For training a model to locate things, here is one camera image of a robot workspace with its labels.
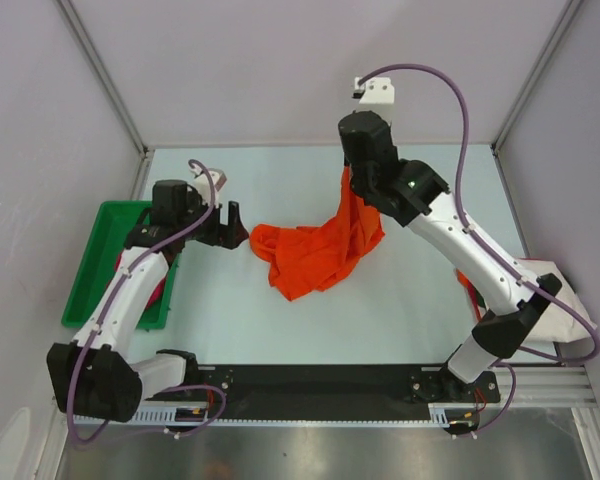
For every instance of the orange t shirt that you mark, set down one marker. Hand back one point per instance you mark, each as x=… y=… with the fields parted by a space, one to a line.
x=308 y=259

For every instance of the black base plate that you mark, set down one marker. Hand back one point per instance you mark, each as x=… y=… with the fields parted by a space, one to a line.
x=345 y=393

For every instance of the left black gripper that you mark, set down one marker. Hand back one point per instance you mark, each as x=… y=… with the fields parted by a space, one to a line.
x=229 y=235

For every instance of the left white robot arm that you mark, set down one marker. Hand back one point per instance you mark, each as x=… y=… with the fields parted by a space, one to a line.
x=104 y=340

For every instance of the magenta t shirt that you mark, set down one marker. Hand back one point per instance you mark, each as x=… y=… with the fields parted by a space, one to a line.
x=143 y=274

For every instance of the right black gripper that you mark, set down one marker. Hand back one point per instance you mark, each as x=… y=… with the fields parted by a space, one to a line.
x=347 y=163

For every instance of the white cable duct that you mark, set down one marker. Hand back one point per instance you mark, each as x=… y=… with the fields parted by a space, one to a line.
x=183 y=417

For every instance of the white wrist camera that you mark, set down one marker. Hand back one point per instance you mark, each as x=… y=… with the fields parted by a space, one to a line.
x=376 y=95
x=209 y=188

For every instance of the green plastic bin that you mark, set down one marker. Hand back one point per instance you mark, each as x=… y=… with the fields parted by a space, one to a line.
x=112 y=223

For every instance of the white folded t shirt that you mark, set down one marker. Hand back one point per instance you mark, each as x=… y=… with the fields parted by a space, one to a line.
x=560 y=310

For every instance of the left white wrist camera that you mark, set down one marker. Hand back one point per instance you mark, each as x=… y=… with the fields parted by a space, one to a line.
x=209 y=188

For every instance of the orange folded shirt in stack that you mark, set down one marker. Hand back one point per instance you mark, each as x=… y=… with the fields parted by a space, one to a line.
x=472 y=292

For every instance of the aluminium rail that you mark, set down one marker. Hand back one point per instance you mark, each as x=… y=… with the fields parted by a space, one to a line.
x=545 y=387

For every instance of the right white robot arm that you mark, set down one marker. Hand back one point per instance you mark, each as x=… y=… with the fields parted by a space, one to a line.
x=417 y=197

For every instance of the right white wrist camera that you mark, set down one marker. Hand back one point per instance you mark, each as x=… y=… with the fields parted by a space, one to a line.
x=376 y=95

